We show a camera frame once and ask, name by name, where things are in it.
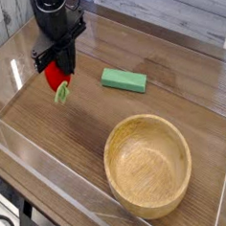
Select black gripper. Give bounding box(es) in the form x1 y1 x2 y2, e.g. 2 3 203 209
32 6 86 76

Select red plush strawberry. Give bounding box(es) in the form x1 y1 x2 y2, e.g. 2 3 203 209
44 61 71 103

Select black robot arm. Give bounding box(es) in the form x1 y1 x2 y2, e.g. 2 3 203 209
30 0 86 76

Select green rectangular block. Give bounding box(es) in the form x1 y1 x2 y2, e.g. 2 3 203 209
101 68 147 93

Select clear acrylic tray walls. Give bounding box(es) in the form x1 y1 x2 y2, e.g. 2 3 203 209
0 5 226 226

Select wooden bowl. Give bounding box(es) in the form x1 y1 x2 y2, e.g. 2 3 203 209
103 114 192 219

